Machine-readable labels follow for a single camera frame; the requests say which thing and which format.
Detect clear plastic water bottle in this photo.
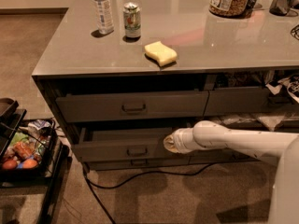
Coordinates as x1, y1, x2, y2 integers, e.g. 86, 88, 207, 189
92, 0, 114, 35

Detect black snack basket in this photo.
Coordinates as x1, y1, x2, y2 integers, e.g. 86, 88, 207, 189
0, 119, 57, 181

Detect black wire object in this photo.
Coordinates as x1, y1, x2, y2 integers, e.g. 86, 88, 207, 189
291, 25, 299, 40

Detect black white crumpled bag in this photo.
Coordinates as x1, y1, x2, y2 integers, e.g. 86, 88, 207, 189
265, 74, 299, 104

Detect black shelf cart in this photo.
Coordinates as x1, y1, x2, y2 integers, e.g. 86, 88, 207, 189
0, 109, 69, 224

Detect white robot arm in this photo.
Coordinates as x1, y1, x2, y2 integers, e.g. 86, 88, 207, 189
164, 120, 299, 224

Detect black power cable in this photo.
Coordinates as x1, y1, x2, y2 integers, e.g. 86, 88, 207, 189
82, 161, 219, 224

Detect green white soda can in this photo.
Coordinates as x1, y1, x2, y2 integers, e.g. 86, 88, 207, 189
123, 2, 141, 38

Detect white snack packets in drawer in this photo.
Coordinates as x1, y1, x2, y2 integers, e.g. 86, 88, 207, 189
208, 112, 299, 132

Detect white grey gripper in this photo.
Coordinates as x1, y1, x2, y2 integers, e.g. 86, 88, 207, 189
164, 128, 206, 154

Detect dark tray on cart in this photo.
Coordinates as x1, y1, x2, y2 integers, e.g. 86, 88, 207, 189
0, 98, 19, 121

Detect yellow sponge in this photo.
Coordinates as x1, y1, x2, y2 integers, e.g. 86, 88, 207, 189
145, 41, 178, 67

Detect grey drawer counter cabinet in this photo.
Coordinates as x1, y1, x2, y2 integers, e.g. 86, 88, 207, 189
33, 0, 299, 170

